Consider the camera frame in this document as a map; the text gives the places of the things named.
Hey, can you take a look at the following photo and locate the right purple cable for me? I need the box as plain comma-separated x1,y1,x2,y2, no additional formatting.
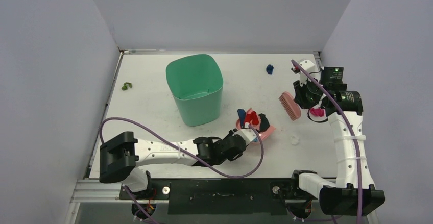
291,59,363,224

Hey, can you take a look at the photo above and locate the red paper scrap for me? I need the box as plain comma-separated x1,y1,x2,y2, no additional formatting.
244,111,260,126

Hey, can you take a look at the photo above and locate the pink hand brush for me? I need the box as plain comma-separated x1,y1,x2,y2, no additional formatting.
279,91,301,121

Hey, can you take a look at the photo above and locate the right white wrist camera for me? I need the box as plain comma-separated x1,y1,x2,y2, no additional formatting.
294,59,322,83

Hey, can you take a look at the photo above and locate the green plastic bin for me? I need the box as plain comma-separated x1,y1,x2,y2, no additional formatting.
165,54,224,127

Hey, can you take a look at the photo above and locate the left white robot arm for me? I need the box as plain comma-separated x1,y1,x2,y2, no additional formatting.
99,129,256,199

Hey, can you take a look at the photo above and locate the small dark blue paper ball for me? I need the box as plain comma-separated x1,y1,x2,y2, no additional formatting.
266,64,274,75

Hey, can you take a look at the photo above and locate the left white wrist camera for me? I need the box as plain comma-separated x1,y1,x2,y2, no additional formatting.
234,129,259,146

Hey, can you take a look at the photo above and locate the green paper scrap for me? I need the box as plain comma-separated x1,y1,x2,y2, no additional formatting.
122,82,133,91

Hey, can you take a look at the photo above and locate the white paper scrap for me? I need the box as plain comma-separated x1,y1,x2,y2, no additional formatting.
291,135,300,145

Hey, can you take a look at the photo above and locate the long dark blue paper scrap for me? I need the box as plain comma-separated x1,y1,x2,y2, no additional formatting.
237,108,247,128

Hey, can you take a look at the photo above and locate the aluminium table edge rail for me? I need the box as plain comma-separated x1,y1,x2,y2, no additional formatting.
120,49,320,55

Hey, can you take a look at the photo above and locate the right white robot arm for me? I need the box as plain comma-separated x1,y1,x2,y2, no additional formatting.
288,67,385,216

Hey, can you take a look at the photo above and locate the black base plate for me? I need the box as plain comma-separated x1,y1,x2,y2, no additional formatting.
134,178,315,215

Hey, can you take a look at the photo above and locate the pink plastic dustpan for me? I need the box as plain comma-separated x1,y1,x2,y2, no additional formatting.
235,108,275,142

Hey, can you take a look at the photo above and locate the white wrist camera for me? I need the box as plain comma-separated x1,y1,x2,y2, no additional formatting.
234,129,259,146
294,59,322,83

